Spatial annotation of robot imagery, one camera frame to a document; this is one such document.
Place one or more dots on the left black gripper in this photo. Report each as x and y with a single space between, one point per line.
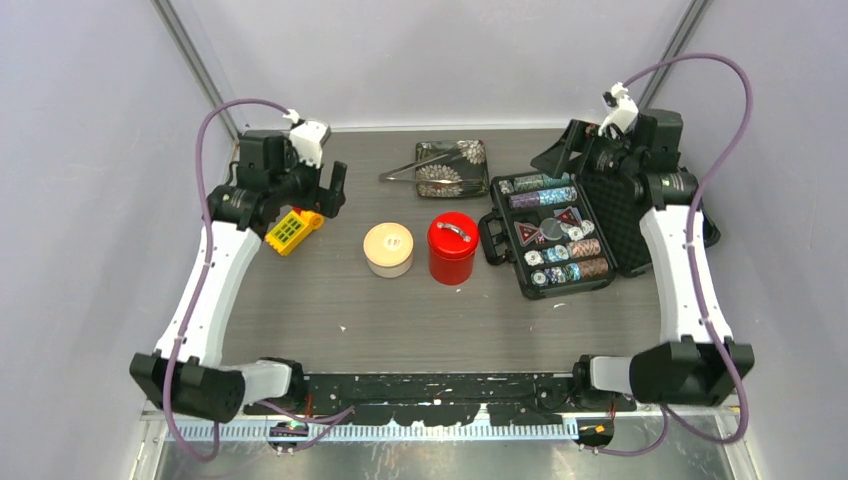
330 198

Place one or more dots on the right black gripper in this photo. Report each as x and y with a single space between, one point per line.
580 136

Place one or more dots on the metal tongs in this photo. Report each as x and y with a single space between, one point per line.
408 173

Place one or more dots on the beige round lid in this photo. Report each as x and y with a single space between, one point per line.
388 236

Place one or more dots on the beige round metal bowl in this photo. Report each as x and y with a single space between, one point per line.
389 265

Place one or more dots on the red round lid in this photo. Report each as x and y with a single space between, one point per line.
453 235

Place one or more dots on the red cylindrical container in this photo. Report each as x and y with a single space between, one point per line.
450 270

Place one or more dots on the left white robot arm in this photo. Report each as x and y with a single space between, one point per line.
184 374

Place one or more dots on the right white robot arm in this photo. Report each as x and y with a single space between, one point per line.
696 361

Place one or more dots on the yellow red toy block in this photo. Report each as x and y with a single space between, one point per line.
292 230

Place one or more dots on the black poker chip case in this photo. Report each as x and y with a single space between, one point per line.
564 235

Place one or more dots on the black floral square plate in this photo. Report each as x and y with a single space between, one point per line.
472 169

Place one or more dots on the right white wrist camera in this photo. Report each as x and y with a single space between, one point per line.
622 112

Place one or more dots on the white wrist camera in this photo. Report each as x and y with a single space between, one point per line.
308 137
622 112

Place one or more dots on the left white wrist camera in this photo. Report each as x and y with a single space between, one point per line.
308 137

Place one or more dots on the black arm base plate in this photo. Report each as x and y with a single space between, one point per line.
442 399

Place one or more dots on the aluminium front rail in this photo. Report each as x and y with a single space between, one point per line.
283 427

